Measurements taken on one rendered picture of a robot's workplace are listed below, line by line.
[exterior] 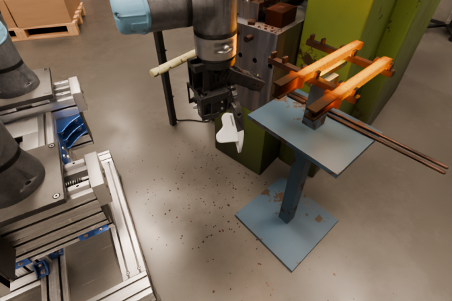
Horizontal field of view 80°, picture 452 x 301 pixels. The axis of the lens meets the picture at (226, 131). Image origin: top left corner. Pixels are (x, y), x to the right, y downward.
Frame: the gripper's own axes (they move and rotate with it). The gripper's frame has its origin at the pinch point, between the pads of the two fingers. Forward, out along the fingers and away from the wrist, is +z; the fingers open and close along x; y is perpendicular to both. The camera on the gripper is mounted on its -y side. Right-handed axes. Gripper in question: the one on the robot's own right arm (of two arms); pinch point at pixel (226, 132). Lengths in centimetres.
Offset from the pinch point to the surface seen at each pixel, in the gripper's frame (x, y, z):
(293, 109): -22, -43, 24
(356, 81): 2.3, -39.2, -3.4
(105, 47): -283, 3, 93
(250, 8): -63, -47, -3
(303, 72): -8.2, -29.7, -3.4
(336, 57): -10.6, -45.0, -3.4
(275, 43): -44, -48, 6
